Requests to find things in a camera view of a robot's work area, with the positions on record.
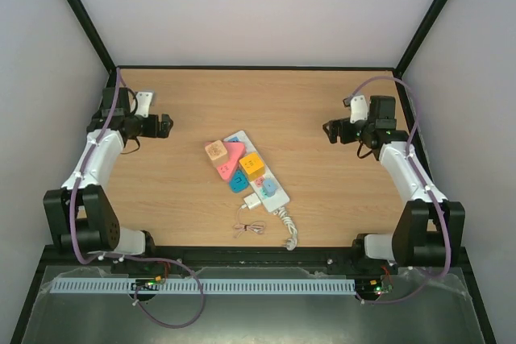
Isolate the light blue slotted cable duct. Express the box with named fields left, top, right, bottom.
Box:
left=50, top=278, right=356, bottom=296

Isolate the black frame rail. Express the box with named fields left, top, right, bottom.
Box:
left=37, top=245, right=472, bottom=279

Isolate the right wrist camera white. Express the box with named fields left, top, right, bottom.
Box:
left=343, top=94, right=368, bottom=124

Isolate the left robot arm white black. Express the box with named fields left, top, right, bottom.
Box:
left=43, top=87, right=173, bottom=261

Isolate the pink USB cable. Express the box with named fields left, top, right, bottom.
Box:
left=232, top=203, right=268, bottom=239

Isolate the light blue small plug adapter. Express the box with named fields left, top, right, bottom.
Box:
left=262, top=178, right=277, bottom=197

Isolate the white power strip cord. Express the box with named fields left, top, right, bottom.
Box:
left=273, top=206, right=300, bottom=251

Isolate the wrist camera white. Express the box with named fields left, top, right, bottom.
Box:
left=343, top=94, right=368, bottom=124
left=135, top=91, right=155, bottom=118

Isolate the white power strip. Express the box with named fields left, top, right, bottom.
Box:
left=223, top=131, right=290, bottom=215

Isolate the beige cube socket adapter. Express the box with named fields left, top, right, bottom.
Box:
left=204, top=140, right=229, bottom=168

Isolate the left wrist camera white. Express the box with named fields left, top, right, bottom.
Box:
left=135, top=91, right=155, bottom=118

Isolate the pink triangular socket adapter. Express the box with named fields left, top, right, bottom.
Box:
left=212, top=141, right=246, bottom=183

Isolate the blue socket adapter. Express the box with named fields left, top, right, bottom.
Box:
left=229, top=170, right=249, bottom=193

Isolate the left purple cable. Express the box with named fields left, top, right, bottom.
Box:
left=70, top=68, right=206, bottom=328

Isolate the white USB charger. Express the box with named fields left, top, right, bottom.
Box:
left=243, top=193, right=262, bottom=210

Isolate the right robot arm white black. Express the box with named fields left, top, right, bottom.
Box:
left=322, top=94, right=465, bottom=273

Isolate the yellow cube socket adapter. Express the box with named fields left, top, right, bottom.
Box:
left=239, top=152, right=265, bottom=181

